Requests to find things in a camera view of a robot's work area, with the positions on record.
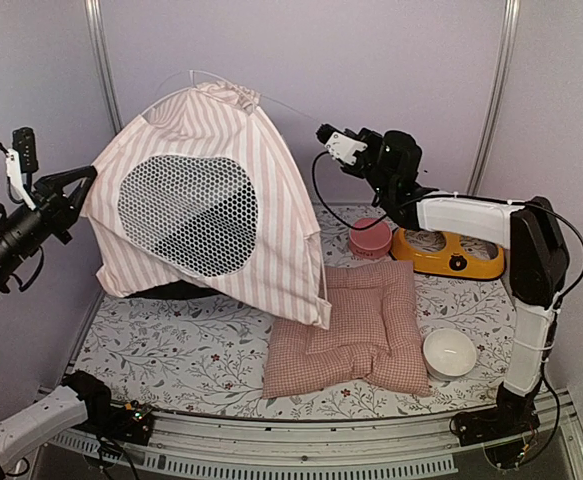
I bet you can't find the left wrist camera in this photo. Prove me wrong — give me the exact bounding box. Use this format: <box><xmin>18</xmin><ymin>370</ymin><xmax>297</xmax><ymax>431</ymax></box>
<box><xmin>6</xmin><ymin>127</ymin><xmax>39</xmax><ymax>211</ymax></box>

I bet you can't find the yellow double bowl stand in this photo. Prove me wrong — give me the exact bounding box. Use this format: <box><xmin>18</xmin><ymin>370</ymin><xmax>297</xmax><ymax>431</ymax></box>
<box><xmin>390</xmin><ymin>228</ymin><xmax>506</xmax><ymax>281</ymax></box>

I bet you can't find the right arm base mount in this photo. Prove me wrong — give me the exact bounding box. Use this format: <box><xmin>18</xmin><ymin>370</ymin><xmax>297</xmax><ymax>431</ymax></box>
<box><xmin>449</xmin><ymin>407</ymin><xmax>540</xmax><ymax>446</ymax></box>

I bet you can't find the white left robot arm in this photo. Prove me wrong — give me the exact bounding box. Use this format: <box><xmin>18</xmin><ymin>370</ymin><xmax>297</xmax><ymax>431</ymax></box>
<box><xmin>0</xmin><ymin>127</ymin><xmax>120</xmax><ymax>479</ymax></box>

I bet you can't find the white tent pole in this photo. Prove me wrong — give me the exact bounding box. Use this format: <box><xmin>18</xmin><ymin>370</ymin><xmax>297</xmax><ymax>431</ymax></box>
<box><xmin>120</xmin><ymin>79</ymin><xmax>329</xmax><ymax>325</ymax></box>

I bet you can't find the right aluminium corner post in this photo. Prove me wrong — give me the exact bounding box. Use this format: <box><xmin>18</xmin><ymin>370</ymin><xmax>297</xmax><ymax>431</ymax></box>
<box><xmin>467</xmin><ymin>0</ymin><xmax>521</xmax><ymax>195</ymax></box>

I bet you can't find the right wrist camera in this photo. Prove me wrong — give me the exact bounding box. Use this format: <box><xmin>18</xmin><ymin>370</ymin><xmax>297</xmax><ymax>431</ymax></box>
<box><xmin>316</xmin><ymin>124</ymin><xmax>367</xmax><ymax>166</ymax></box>

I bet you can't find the white ceramic bowl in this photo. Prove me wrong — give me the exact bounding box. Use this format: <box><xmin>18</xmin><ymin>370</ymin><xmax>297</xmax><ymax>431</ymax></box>
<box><xmin>422</xmin><ymin>328</ymin><xmax>477</xmax><ymax>381</ymax></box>

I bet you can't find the pink gingham cushion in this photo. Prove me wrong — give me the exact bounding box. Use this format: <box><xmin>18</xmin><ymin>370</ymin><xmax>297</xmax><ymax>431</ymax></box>
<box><xmin>262</xmin><ymin>261</ymin><xmax>430</xmax><ymax>399</ymax></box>

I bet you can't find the pink round pet bowl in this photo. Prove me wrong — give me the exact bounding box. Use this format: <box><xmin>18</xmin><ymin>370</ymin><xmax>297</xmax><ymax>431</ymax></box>
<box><xmin>348</xmin><ymin>218</ymin><xmax>393</xmax><ymax>260</ymax></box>

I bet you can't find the floral tablecloth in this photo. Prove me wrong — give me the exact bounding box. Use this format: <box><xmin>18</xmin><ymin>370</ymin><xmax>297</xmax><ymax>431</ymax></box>
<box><xmin>76</xmin><ymin>205</ymin><xmax>515</xmax><ymax>421</ymax></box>

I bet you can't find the left aluminium corner post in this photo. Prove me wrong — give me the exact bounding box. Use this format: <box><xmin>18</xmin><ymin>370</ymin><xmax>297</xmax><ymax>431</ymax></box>
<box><xmin>84</xmin><ymin>0</ymin><xmax>123</xmax><ymax>135</ymax></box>

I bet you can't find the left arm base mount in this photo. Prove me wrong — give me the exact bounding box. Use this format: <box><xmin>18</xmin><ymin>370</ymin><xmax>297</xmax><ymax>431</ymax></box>
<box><xmin>74</xmin><ymin>401</ymin><xmax>155</xmax><ymax>446</ymax></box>

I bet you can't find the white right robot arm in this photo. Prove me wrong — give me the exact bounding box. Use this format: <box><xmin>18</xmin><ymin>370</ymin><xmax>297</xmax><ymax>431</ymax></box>
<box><xmin>326</xmin><ymin>129</ymin><xmax>570</xmax><ymax>436</ymax></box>

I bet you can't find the aluminium corner post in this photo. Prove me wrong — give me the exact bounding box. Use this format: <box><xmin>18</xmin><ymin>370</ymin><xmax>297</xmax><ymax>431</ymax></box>
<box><xmin>84</xmin><ymin>0</ymin><xmax>123</xmax><ymax>135</ymax></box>
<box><xmin>467</xmin><ymin>0</ymin><xmax>521</xmax><ymax>195</ymax></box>

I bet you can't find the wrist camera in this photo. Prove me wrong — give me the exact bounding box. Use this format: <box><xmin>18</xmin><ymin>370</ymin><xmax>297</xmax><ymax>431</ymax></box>
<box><xmin>6</xmin><ymin>127</ymin><xmax>39</xmax><ymax>211</ymax></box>
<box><xmin>316</xmin><ymin>124</ymin><xmax>367</xmax><ymax>166</ymax></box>

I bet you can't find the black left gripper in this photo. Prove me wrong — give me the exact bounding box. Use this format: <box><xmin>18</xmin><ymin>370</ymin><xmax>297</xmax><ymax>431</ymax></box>
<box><xmin>0</xmin><ymin>163</ymin><xmax>101</xmax><ymax>282</ymax></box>

